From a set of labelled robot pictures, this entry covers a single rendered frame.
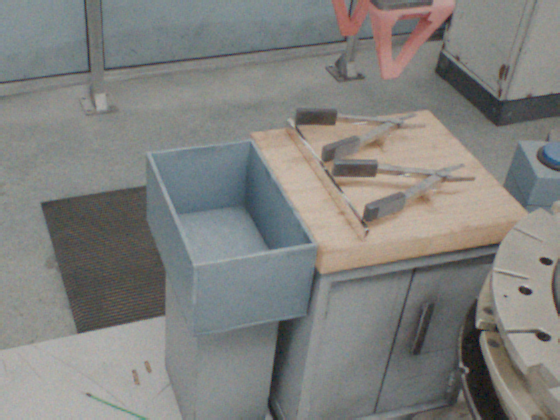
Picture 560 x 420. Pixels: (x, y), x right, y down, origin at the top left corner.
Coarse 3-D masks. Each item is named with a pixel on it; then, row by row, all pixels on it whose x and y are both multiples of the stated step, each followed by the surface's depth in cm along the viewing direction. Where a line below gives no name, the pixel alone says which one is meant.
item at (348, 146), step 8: (352, 136) 73; (328, 144) 71; (336, 144) 72; (344, 144) 72; (352, 144) 72; (328, 152) 71; (336, 152) 72; (344, 152) 72; (352, 152) 73; (328, 160) 72
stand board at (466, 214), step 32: (320, 128) 79; (352, 128) 80; (288, 160) 75; (384, 160) 75; (416, 160) 76; (448, 160) 76; (288, 192) 71; (320, 192) 71; (352, 192) 71; (384, 192) 71; (448, 192) 72; (480, 192) 72; (320, 224) 67; (384, 224) 68; (416, 224) 68; (448, 224) 68; (480, 224) 68; (512, 224) 69; (320, 256) 65; (352, 256) 66; (384, 256) 67; (416, 256) 68
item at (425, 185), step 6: (426, 180) 69; (432, 180) 69; (438, 180) 69; (414, 186) 68; (420, 186) 68; (426, 186) 68; (432, 186) 69; (408, 192) 67; (414, 192) 67; (420, 192) 68; (408, 198) 67; (414, 198) 67
